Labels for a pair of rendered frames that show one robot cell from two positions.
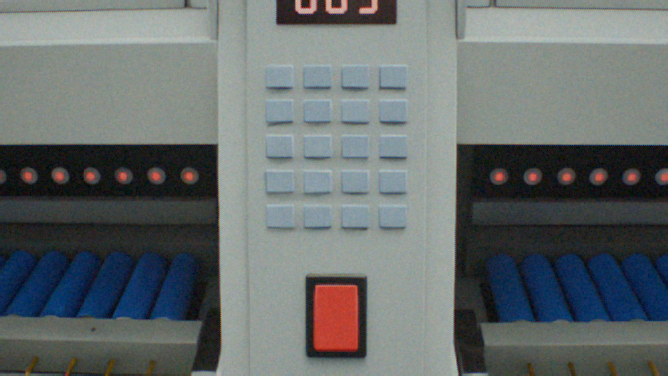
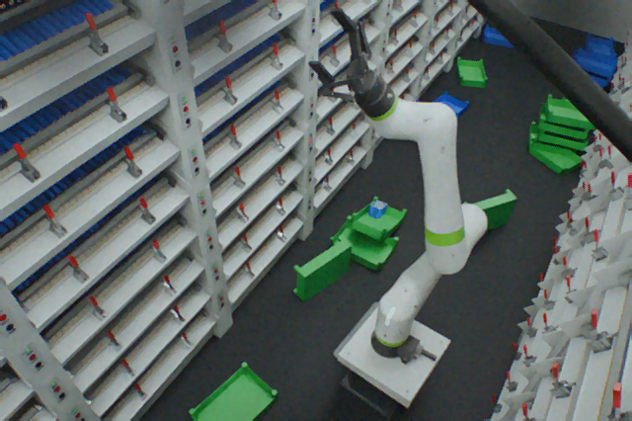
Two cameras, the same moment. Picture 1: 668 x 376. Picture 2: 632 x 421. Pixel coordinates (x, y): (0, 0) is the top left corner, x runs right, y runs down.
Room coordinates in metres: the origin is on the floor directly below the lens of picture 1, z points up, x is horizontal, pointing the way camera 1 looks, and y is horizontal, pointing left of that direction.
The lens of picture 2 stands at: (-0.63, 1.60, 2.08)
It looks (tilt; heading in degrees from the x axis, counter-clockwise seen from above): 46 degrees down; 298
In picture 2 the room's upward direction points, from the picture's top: 3 degrees clockwise
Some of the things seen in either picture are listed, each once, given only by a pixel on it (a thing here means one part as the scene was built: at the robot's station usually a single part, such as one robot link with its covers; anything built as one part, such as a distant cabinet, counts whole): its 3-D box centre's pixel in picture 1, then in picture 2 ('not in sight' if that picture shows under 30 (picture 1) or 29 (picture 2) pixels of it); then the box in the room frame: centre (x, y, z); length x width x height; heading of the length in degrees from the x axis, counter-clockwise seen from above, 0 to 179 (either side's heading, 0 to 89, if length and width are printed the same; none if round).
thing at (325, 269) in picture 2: not in sight; (322, 269); (0.09, 0.23, 0.10); 0.30 x 0.08 x 0.20; 71
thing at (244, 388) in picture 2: not in sight; (234, 405); (0.06, 0.98, 0.04); 0.30 x 0.20 x 0.08; 78
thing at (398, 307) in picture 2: not in sight; (396, 315); (-0.39, 0.54, 0.48); 0.16 x 0.13 x 0.19; 86
